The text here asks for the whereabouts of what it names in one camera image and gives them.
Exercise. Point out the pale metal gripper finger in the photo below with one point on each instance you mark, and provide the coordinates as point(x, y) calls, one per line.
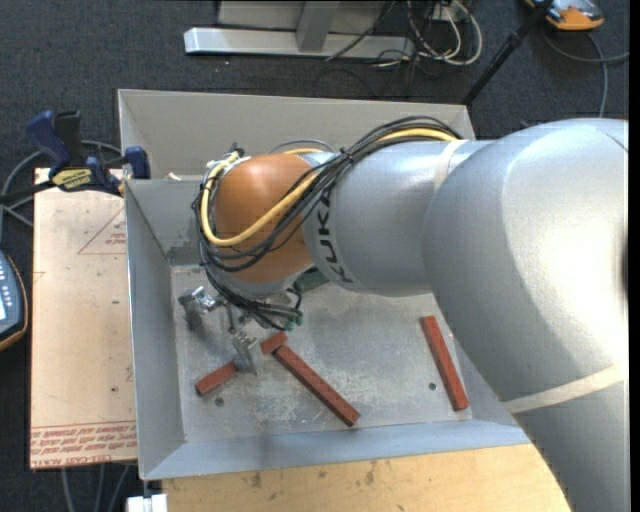
point(194, 311)
point(250, 356)

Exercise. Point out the dark green flat block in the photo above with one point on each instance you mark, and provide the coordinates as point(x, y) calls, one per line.
point(311, 280)

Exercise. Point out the brown cardboard board red print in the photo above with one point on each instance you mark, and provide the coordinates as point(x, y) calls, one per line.
point(80, 320)

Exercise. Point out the grey metal bin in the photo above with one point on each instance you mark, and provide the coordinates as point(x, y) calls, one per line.
point(370, 350)

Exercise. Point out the red-brown flat block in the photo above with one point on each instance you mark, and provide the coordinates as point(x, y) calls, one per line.
point(444, 362)
point(316, 384)
point(215, 381)

